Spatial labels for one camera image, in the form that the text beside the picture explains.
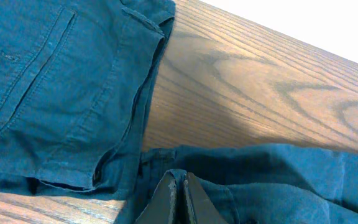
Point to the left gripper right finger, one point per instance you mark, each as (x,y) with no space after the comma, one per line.
(199,208)

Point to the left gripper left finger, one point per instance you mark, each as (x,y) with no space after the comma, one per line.
(163,205)

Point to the dark blue shorts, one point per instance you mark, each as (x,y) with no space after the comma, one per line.
(99,99)

